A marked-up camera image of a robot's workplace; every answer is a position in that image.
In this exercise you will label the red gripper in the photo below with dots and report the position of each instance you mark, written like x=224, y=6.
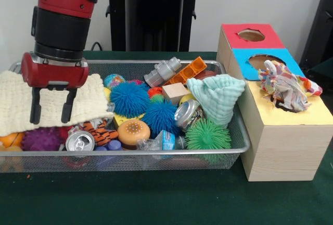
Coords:
x=57, y=75

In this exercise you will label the cream muslin cloth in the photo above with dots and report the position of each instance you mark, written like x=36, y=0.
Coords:
x=91, y=100

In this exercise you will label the light blue muslin cloth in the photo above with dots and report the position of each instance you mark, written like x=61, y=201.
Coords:
x=218, y=97

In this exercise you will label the colourful printed paper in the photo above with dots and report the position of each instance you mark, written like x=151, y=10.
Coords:
x=286, y=89

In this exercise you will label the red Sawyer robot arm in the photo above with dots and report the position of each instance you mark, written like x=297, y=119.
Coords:
x=62, y=29

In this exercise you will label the wooden box with three holes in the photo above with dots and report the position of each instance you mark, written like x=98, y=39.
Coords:
x=286, y=152

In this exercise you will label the silver drink can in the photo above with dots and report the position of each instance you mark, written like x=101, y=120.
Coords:
x=79, y=141

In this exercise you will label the large blue spiky ball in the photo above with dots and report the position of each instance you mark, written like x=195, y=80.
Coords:
x=128, y=100

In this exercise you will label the toy burger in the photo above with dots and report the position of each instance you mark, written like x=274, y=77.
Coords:
x=133, y=132

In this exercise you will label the silver grey plastic toy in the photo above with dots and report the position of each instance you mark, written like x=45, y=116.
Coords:
x=162, y=71

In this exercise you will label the crushed printed can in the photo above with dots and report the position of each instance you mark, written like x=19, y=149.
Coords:
x=187, y=115

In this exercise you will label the orange toy block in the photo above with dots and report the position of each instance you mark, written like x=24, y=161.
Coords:
x=186, y=71

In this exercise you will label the green spiky ball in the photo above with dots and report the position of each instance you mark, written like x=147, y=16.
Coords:
x=208, y=136

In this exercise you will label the green covered side table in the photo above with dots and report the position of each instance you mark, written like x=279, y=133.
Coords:
x=325, y=71

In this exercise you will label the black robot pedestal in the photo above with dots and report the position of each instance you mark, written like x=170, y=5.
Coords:
x=153, y=14

